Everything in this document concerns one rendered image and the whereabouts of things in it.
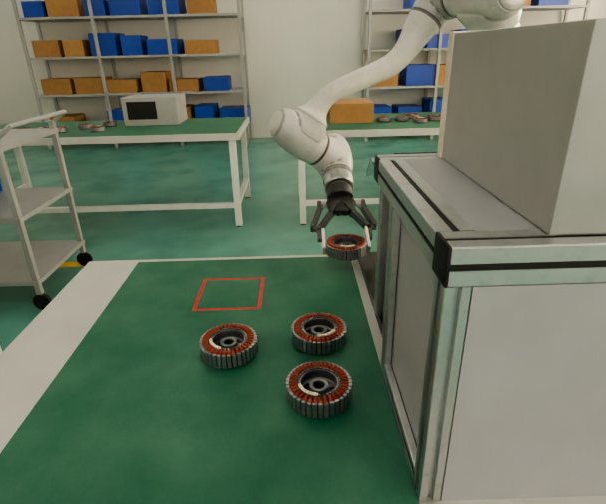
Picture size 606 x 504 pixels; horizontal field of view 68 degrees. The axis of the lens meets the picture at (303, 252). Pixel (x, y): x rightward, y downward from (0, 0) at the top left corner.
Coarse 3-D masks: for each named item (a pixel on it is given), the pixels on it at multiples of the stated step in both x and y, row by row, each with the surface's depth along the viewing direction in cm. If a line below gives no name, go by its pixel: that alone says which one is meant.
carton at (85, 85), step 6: (78, 78) 649; (84, 78) 650; (90, 78) 650; (96, 78) 650; (108, 78) 672; (78, 84) 652; (84, 84) 653; (90, 84) 653; (96, 84) 654; (102, 84) 654; (78, 90) 656; (84, 90) 656; (90, 90) 656; (96, 90) 657; (102, 90) 657
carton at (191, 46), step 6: (186, 42) 633; (192, 42) 634; (198, 42) 634; (204, 42) 634; (210, 42) 634; (216, 42) 650; (186, 48) 636; (192, 48) 637; (198, 48) 637; (204, 48) 637; (210, 48) 637; (216, 48) 649
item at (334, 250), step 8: (328, 240) 120; (336, 240) 121; (344, 240) 123; (352, 240) 122; (360, 240) 120; (328, 248) 117; (336, 248) 116; (344, 248) 115; (352, 248) 115; (360, 248) 116; (336, 256) 116; (344, 256) 115; (352, 256) 115; (360, 256) 116
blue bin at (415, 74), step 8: (408, 64) 671; (416, 64) 664; (424, 64) 656; (432, 64) 651; (400, 72) 688; (408, 72) 654; (416, 72) 654; (424, 72) 655; (432, 72) 655; (400, 80) 689; (408, 80) 658; (416, 80) 659; (424, 80) 659; (432, 80) 660
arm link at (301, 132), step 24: (408, 24) 128; (432, 24) 126; (408, 48) 129; (360, 72) 128; (384, 72) 129; (336, 96) 127; (288, 120) 123; (312, 120) 125; (288, 144) 126; (312, 144) 127
